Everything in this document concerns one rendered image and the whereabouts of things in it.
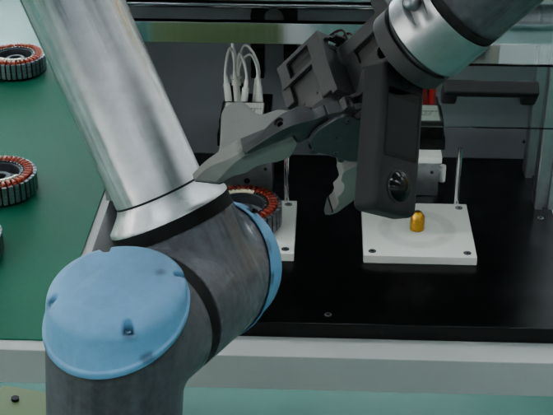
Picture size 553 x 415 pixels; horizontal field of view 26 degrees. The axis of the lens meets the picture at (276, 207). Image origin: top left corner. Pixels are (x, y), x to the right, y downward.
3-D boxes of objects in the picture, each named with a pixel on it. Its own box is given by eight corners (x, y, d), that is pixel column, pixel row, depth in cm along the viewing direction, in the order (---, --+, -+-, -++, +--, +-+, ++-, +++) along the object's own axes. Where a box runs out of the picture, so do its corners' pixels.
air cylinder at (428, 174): (437, 196, 176) (439, 162, 173) (386, 195, 176) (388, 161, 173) (434, 180, 180) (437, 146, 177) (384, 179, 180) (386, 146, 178)
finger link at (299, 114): (249, 156, 97) (350, 120, 97) (254, 174, 96) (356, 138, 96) (234, 125, 93) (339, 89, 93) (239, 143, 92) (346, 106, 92)
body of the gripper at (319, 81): (334, 95, 103) (432, 7, 97) (361, 176, 99) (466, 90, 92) (267, 72, 99) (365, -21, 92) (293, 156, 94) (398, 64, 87)
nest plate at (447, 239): (476, 265, 158) (477, 257, 158) (363, 263, 159) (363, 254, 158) (466, 211, 172) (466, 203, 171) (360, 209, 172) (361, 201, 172)
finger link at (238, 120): (183, 133, 100) (288, 97, 99) (197, 192, 97) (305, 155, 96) (171, 114, 97) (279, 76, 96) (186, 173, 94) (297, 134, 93)
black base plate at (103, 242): (589, 344, 146) (592, 329, 145) (69, 332, 149) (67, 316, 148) (533, 171, 188) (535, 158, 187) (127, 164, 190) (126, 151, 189)
